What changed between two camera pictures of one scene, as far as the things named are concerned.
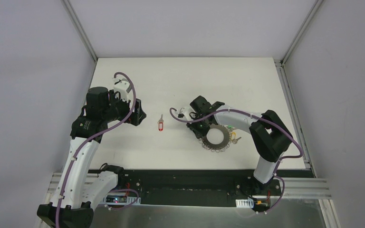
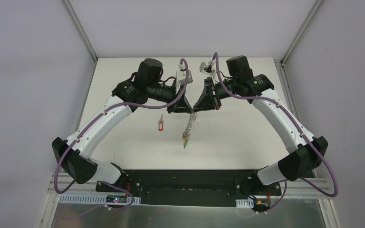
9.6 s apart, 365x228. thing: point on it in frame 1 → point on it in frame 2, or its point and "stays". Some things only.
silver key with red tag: (160, 123) stays
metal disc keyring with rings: (221, 147) → (186, 134)
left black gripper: (137, 112) → (176, 100)
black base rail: (196, 187) stays
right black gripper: (198, 119) → (210, 95)
